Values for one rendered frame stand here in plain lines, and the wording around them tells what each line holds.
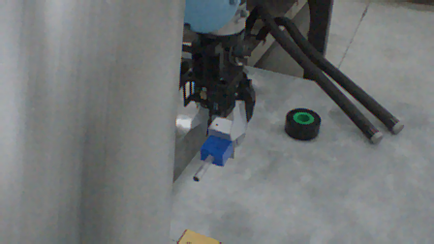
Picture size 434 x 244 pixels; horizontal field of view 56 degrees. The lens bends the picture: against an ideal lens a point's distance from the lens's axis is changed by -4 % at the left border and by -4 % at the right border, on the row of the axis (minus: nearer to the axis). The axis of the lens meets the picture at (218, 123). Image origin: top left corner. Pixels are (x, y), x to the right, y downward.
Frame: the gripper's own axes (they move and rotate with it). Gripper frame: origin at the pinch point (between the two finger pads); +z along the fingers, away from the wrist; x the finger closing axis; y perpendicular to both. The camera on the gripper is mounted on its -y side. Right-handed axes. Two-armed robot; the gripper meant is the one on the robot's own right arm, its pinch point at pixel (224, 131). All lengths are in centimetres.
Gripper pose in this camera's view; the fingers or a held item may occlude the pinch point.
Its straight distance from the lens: 73.3
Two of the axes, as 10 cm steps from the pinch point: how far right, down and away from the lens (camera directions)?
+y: -4.2, 5.4, -7.2
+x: 9.1, 2.5, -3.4
